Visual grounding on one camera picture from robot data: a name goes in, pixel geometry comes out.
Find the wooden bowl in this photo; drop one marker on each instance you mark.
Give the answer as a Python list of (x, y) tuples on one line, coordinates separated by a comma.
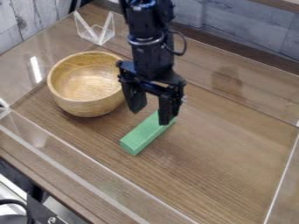
[(83, 83)]

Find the black metal bracket with bolt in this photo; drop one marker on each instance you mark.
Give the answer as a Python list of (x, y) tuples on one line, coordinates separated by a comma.
[(41, 214)]

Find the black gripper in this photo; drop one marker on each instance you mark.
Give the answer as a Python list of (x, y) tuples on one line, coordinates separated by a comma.
[(148, 74)]

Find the clear acrylic corner bracket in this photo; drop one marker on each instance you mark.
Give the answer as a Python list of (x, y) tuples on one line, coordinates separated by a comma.
[(96, 34)]

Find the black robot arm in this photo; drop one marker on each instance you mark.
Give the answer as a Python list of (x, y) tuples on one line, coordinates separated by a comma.
[(148, 18)]

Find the green rectangular block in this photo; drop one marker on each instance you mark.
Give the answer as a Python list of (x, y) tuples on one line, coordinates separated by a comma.
[(143, 134)]

